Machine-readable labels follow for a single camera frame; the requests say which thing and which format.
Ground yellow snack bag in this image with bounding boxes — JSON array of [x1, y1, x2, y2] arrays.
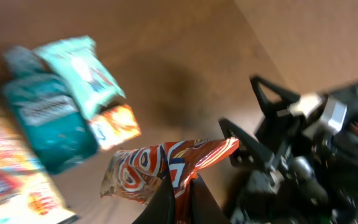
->
[[0, 100, 79, 224]]

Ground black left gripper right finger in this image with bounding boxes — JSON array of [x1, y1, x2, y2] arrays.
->
[[190, 174, 231, 224]]

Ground orange tissue pack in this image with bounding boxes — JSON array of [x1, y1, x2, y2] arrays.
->
[[89, 104, 141, 151]]

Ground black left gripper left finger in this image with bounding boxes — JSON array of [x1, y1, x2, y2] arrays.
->
[[132, 174, 175, 224]]

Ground red snack packet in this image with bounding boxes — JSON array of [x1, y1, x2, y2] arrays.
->
[[99, 137, 239, 223]]

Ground teal mouthwash bottle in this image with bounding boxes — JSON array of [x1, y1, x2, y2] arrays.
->
[[2, 46, 98, 175]]

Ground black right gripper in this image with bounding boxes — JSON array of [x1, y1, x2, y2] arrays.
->
[[218, 75, 358, 223]]

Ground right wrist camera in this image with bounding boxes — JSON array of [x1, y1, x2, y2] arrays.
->
[[319, 97, 347, 134]]

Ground light blue wipes pack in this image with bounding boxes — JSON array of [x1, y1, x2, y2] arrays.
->
[[33, 35, 126, 120]]

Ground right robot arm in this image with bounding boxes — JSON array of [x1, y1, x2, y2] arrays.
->
[[219, 75, 358, 223]]

